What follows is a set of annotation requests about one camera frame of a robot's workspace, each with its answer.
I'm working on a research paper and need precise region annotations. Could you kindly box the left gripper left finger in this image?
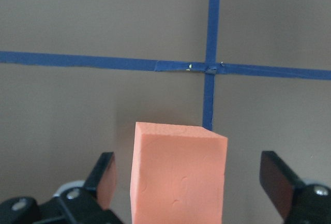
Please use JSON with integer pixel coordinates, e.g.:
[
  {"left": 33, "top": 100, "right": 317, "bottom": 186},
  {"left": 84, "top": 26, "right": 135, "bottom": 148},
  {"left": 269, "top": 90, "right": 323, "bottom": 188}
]
[{"left": 53, "top": 152, "right": 122, "bottom": 224}]

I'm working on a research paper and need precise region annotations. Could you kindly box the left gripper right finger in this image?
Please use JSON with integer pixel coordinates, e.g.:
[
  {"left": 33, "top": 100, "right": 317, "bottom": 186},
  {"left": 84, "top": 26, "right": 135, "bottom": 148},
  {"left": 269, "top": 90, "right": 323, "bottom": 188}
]
[{"left": 259, "top": 151, "right": 331, "bottom": 224}]

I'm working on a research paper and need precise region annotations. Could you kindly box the orange foam block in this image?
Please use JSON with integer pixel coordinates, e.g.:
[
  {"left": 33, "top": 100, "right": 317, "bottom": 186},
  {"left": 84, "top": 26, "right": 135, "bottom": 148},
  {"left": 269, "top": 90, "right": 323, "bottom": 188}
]
[{"left": 130, "top": 122, "right": 228, "bottom": 223}]

